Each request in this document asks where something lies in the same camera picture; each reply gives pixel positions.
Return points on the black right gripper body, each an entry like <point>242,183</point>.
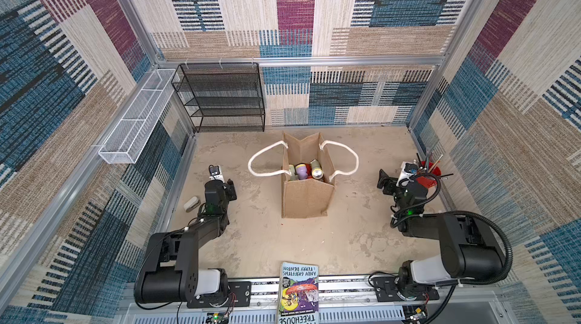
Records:
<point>390,185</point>

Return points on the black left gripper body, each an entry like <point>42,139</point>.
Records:
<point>231,193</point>

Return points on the green flashlight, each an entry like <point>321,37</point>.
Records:
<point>293,174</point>
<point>317,172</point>

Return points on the purple flashlight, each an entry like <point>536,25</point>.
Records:
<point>302,171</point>

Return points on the brown jute tote bag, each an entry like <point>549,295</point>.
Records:
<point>310,198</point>

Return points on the red flashlight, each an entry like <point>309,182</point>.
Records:
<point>309,170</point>

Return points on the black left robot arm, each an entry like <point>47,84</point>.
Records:
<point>170,272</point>

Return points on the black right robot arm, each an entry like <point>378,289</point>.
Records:
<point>473,249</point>

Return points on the red pen cup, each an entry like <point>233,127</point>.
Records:
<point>429,170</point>

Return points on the small grey eraser block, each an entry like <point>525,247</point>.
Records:
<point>191,204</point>

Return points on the colourful treehouse book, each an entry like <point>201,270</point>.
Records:
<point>298,294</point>

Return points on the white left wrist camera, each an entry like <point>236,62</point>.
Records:
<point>215,173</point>

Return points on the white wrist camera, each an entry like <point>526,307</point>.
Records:
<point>408,170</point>
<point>215,173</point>

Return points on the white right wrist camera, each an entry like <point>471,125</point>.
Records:
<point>408,170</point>

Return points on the black wire shelf rack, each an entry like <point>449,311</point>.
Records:
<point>222,97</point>

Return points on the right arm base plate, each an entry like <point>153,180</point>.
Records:
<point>390,289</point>

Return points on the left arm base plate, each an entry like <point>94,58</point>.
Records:
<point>234,294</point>

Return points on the white mesh wall basket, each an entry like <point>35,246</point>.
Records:
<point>128,139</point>

